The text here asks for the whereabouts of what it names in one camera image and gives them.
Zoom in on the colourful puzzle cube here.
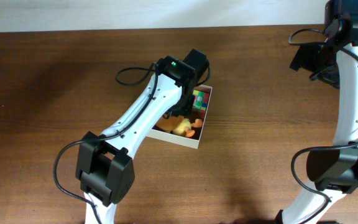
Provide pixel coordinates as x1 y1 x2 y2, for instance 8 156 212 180
193 90 210 113

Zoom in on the cream plush mouse toy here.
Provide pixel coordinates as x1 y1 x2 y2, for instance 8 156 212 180
172 118 203 138

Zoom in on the white box with maroon interior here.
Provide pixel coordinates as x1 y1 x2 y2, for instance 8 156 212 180
147 85 213 149

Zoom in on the brown plush toy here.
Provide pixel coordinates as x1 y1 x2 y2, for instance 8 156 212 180
155 115 185 133

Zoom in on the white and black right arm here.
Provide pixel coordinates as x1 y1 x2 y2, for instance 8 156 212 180
275 0 358 223

